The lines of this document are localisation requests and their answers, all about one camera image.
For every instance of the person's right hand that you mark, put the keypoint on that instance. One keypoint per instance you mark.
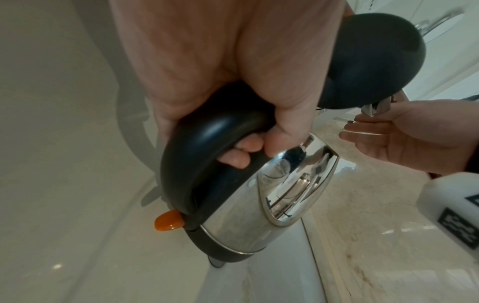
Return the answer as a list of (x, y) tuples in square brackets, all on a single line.
[(419, 136)]

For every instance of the person's left hand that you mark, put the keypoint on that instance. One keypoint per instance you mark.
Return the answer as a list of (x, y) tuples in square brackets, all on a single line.
[(209, 59)]

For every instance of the chrome faucet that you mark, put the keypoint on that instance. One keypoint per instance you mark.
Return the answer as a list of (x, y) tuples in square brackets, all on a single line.
[(438, 25)]

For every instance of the white wrist camera device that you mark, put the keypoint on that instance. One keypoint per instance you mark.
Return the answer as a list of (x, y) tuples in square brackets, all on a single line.
[(452, 210)]

